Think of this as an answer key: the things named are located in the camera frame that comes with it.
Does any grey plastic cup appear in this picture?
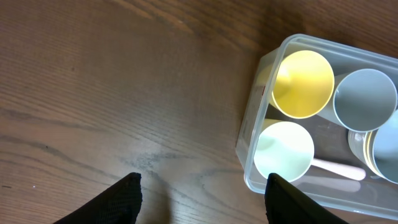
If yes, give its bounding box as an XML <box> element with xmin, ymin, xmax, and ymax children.
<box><xmin>318</xmin><ymin>68</ymin><xmax>397</xmax><ymax>133</ymax></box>

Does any yellow plastic cup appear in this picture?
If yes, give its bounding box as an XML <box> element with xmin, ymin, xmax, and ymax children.
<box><xmin>270</xmin><ymin>50</ymin><xmax>335</xmax><ymax>119</ymax></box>

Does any pink plastic fork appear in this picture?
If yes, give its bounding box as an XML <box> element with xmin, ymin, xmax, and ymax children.
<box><xmin>311</xmin><ymin>158</ymin><xmax>366</xmax><ymax>181</ymax></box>

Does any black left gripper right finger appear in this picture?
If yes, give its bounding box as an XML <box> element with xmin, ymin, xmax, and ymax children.
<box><xmin>264</xmin><ymin>173</ymin><xmax>347</xmax><ymax>224</ymax></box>

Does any grey plastic bowl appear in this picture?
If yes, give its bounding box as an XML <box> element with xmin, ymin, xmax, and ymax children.
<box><xmin>373</xmin><ymin>111</ymin><xmax>397</xmax><ymax>184</ymax></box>

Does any pale green plastic cup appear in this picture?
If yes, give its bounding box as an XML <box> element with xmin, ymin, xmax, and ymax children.
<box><xmin>254</xmin><ymin>119</ymin><xmax>315</xmax><ymax>182</ymax></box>

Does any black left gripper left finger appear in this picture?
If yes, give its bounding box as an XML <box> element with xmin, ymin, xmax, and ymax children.
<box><xmin>57</xmin><ymin>172</ymin><xmax>142</xmax><ymax>224</ymax></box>

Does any clear plastic container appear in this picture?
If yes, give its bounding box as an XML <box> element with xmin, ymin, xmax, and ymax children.
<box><xmin>236</xmin><ymin>34</ymin><xmax>397</xmax><ymax>220</ymax></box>

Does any yellow plastic bowl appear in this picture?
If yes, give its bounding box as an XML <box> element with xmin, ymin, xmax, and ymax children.
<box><xmin>363</xmin><ymin>131</ymin><xmax>384</xmax><ymax>178</ymax></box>

